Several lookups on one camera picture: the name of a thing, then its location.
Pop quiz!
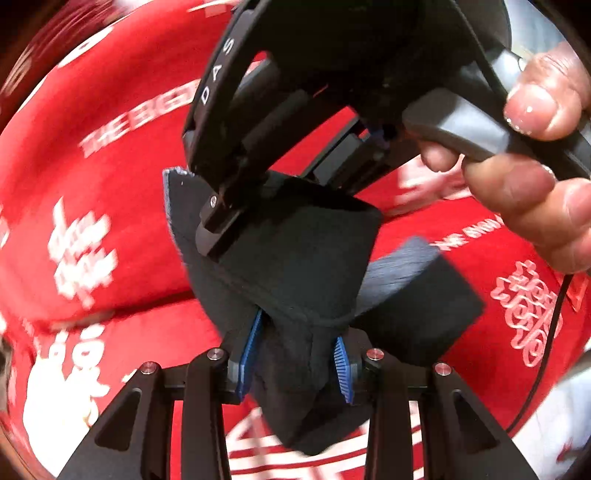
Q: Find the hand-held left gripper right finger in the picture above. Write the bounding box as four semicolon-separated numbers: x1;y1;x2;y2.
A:
333;330;539;480

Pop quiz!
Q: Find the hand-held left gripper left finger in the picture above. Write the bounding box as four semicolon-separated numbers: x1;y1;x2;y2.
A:
58;308;265;480

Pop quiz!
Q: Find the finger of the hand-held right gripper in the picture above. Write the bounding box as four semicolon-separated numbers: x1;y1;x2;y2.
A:
195;182;262;258
300;115;419;198

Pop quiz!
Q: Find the black pants grey floral trim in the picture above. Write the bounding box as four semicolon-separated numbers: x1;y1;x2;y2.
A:
161;166;486;457

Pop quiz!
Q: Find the person's right hand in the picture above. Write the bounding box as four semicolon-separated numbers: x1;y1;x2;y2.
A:
416;41;591;274

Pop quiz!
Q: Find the red printed blanket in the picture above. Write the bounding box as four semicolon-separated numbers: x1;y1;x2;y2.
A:
0;0;591;480

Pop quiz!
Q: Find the black cable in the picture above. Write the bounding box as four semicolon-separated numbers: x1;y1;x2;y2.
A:
505;272;575;435

